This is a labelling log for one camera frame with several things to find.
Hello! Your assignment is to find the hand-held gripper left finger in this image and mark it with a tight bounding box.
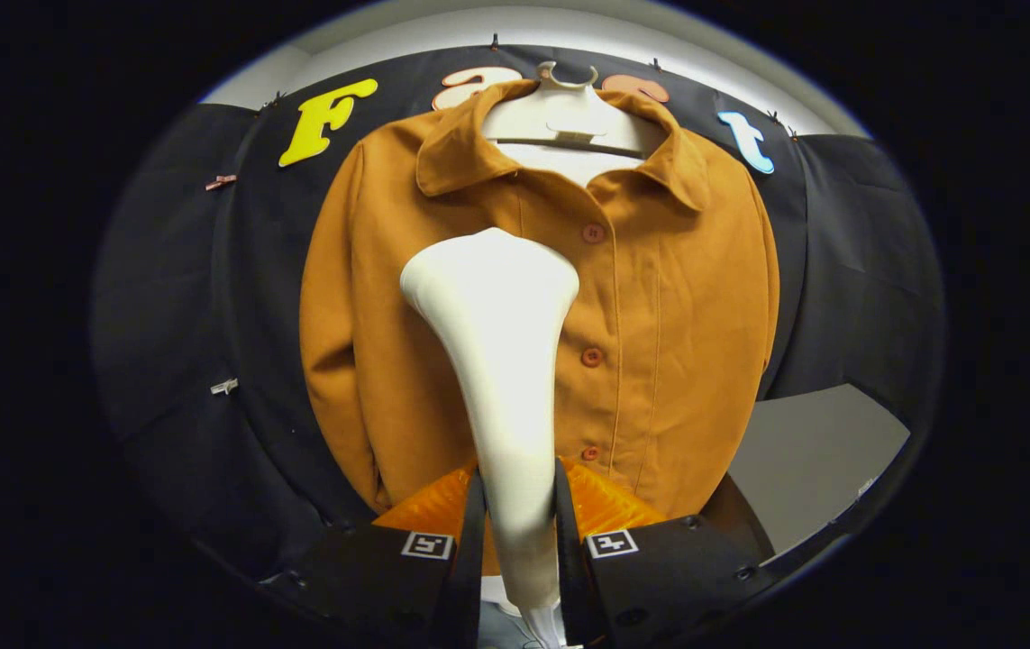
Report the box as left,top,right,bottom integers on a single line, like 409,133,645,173
258,462,488,649

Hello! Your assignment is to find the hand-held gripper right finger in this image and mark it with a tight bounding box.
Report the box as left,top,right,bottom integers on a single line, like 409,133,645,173
553,458,779,648

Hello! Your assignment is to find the white garment steamer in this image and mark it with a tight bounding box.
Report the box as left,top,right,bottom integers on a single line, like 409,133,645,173
399,227,580,649

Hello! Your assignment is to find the orange button-up shirt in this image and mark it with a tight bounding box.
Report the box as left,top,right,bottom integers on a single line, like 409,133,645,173
299,79,781,519

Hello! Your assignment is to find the black backdrop cloth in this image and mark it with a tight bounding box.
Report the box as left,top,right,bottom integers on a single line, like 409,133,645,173
89,43,946,587

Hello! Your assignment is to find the white plastic hanger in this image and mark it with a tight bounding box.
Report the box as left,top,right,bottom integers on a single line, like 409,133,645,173
481,60,651,156

